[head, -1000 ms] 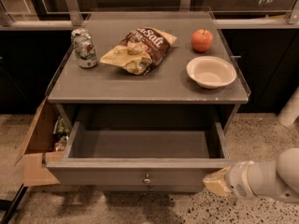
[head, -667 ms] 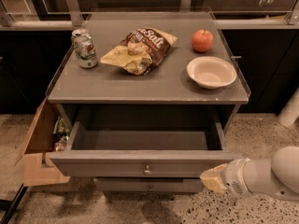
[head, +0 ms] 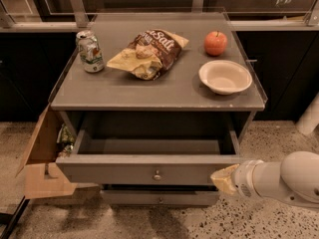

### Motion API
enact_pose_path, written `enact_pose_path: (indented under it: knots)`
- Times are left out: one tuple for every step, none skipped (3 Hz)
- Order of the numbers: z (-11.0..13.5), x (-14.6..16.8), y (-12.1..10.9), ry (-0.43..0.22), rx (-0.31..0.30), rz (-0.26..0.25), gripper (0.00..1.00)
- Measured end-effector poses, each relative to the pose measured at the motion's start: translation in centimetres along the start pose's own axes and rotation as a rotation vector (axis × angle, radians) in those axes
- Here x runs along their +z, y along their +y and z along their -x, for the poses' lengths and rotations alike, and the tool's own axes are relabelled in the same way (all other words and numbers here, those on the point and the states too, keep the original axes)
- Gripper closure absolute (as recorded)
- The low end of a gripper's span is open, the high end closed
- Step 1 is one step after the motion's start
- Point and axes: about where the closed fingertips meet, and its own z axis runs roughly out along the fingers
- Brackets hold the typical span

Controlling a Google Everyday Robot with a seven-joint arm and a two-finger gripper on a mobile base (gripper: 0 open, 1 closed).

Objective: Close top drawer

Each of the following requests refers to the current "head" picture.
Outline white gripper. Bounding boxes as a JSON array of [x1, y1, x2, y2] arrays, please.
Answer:
[[210, 160, 262, 198]]

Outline cardboard box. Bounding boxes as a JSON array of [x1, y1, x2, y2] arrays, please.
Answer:
[[16, 106, 77, 199]]

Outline green packets in box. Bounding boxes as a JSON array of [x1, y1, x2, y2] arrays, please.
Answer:
[[57, 123, 75, 157]]

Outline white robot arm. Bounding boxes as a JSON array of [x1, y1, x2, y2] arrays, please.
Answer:
[[210, 150, 319, 211]]

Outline metal rail frame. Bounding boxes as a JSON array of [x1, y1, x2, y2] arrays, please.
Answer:
[[1, 0, 318, 31]]

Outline grey cabinet with top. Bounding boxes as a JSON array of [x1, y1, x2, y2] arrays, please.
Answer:
[[51, 13, 266, 187]]

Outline grey wooden top drawer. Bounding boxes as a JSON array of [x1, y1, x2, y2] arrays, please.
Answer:
[[57, 129, 243, 185]]

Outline grey lower drawer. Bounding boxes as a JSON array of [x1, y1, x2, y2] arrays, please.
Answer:
[[100, 185, 219, 206]]

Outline brown yellow chip bag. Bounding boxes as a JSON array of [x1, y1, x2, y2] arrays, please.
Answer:
[[107, 29, 188, 81]]

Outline green white soda can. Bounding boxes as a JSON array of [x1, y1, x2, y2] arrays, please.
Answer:
[[76, 30, 105, 73]]

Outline black stand leg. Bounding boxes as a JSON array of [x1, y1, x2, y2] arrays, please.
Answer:
[[0, 196, 29, 239]]

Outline white bowl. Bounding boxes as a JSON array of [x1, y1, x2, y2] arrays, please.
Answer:
[[198, 60, 252, 95]]

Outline red apple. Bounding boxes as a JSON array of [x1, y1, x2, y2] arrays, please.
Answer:
[[204, 31, 227, 56]]

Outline metal drawer knob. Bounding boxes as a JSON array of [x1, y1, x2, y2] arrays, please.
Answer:
[[153, 170, 161, 181]]

